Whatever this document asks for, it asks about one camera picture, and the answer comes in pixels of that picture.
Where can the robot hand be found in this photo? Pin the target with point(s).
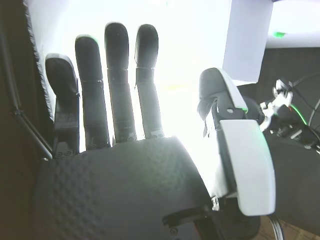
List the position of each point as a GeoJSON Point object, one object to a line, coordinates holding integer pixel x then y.
{"type": "Point", "coordinates": [112, 187]}

